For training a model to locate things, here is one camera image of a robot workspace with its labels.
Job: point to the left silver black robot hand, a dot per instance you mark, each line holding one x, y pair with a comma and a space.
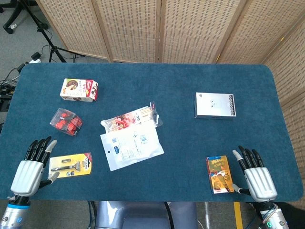
25, 175

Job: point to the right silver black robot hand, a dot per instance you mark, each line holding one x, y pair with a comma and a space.
259, 182

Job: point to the transparent box red black capsules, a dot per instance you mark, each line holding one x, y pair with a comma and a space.
66, 121

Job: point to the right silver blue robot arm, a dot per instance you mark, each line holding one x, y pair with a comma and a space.
274, 217

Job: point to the orange snack box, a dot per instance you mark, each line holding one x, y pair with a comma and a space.
220, 175

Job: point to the silver earbuds box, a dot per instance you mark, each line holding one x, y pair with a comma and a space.
215, 105

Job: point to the chocolate pie cookie box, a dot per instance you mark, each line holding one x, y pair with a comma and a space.
78, 89

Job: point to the yellow razor blister pack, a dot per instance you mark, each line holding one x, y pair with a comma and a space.
70, 165

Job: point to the metal table leg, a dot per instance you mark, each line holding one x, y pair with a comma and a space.
207, 214

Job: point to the blue carpet table mat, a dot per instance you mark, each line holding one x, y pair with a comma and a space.
181, 143

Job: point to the white resealable pouch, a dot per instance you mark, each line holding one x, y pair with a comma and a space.
132, 148

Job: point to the white power strip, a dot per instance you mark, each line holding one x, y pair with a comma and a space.
35, 58

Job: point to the blue grey robot torso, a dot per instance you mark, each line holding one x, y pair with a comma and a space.
143, 215

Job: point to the black tripod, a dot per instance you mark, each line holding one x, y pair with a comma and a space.
51, 45

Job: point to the black office chair base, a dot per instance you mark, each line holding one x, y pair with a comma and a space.
14, 19

